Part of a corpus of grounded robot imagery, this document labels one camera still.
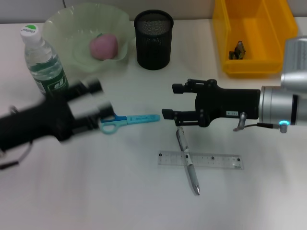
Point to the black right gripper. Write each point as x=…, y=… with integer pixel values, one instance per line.
x=227, y=103

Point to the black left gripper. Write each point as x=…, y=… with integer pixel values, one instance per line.
x=36, y=122

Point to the blue capped scissors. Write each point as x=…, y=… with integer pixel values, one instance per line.
x=144, y=118

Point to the pink peach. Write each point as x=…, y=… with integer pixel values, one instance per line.
x=103, y=48

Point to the clear green-label water bottle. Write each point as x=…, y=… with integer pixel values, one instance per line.
x=40, y=60

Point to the black mesh pen holder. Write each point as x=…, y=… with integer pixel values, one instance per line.
x=153, y=48

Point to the pale green fruit bowl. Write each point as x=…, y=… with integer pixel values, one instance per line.
x=72, y=36

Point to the grey ballpoint pen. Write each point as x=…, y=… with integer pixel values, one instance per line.
x=193, y=172

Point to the clear plastic ruler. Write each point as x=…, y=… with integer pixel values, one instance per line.
x=216, y=163

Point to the yellow plastic bin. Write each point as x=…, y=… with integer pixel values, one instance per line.
x=263, y=36

